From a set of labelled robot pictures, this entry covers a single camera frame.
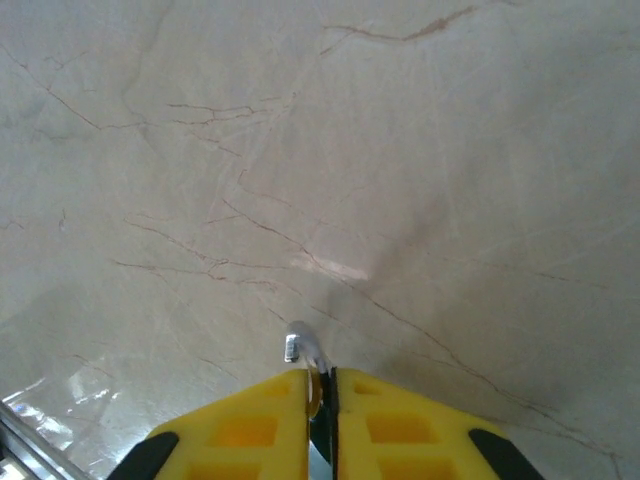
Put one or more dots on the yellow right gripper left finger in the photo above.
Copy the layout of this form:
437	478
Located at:
240	430

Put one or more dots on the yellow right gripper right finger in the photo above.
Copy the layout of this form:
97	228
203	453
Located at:
420	430

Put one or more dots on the small silver metal object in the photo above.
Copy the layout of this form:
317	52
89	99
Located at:
305	345

